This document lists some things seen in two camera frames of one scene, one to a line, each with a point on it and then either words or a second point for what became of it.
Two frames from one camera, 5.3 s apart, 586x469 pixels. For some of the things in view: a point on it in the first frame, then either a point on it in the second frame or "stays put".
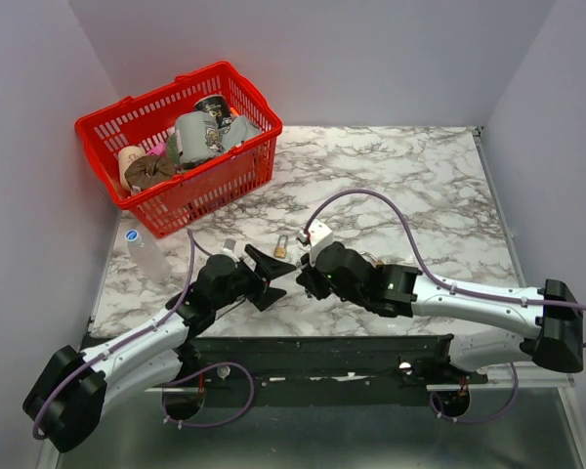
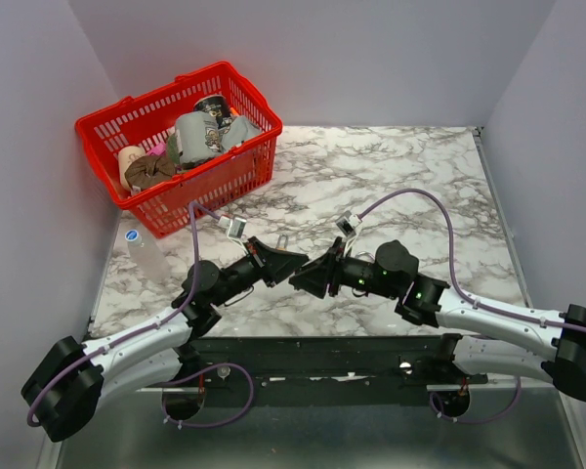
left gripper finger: x=268 y=267 to x=282 y=257
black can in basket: x=218 y=106 stays put
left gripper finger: x=267 y=299 to x=284 y=270
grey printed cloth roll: x=198 y=137 stays put
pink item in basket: x=158 y=149 stays put
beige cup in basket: x=126 y=156 stays put
